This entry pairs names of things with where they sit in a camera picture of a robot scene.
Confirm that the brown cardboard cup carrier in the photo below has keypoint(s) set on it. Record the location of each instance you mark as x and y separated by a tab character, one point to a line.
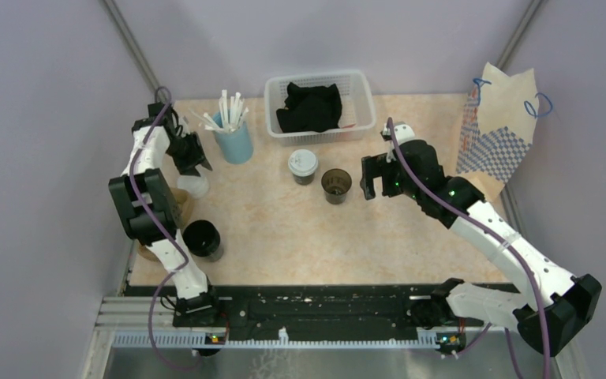
186	203

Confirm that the checkered paper takeout bag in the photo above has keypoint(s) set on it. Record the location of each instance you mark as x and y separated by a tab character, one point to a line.
495	129

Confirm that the black paper cup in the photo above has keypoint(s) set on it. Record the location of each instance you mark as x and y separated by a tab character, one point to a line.
203	240

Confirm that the white coffee cup lid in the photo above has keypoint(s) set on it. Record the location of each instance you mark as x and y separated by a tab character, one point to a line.
303	163

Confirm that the white lid stack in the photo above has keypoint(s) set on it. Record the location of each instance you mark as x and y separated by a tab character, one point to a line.
197	186

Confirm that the black cloth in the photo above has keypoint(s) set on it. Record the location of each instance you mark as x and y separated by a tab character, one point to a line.
310	109

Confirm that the white plastic basket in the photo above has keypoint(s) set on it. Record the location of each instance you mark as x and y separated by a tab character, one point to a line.
358	110

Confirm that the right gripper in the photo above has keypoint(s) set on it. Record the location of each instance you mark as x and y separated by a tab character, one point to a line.
377	166

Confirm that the blue straw holder cup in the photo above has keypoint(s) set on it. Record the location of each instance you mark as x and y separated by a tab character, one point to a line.
236	147

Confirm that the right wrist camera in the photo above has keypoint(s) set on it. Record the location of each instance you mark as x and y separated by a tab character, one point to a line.
402	133

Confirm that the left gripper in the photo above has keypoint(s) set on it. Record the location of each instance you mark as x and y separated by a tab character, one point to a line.
186	166

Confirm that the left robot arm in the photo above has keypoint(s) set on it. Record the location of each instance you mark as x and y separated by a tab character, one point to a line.
146	206

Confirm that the dark printed coffee cup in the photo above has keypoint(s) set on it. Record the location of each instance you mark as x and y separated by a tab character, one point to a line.
304	180
336	184

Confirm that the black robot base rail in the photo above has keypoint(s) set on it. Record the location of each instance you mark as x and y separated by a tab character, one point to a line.
285	317

